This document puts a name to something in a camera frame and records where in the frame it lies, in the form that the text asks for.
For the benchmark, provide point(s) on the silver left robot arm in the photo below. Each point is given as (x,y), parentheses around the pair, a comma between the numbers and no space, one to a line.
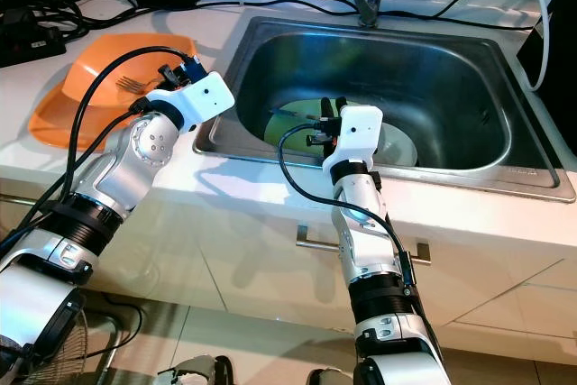
(149,146)

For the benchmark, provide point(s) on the pale green plate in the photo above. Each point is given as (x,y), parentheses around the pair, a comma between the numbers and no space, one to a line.
(293,139)

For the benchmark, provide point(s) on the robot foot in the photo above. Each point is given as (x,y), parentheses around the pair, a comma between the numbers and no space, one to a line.
(194,371)
(329,378)

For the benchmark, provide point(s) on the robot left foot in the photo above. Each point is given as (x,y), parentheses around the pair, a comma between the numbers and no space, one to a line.
(194,371)

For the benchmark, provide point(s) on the orange plastic plate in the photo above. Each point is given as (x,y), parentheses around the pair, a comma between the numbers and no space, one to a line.
(50,123)

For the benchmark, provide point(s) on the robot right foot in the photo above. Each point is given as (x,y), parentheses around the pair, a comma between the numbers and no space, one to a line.
(329,378)

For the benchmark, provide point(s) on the black power strip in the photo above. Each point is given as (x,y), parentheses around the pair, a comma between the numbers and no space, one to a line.
(32,38)

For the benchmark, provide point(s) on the silver metal fork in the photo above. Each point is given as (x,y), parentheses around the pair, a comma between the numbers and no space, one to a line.
(133,86)

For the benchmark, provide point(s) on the stainless steel sink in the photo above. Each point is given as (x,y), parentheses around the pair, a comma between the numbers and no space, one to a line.
(460,78)

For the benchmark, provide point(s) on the large black appliance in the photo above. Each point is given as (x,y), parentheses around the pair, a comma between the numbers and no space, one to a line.
(561,51)

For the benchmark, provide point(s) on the orange plastic bowl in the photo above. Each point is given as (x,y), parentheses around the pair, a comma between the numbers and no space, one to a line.
(90,60)

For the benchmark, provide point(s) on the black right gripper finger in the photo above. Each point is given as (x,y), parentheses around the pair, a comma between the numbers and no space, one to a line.
(325,106)
(341,102)

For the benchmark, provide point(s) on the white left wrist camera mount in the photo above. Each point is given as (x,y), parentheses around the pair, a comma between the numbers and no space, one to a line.
(203,101)

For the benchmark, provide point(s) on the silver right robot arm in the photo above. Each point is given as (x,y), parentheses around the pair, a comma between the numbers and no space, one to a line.
(365,223)

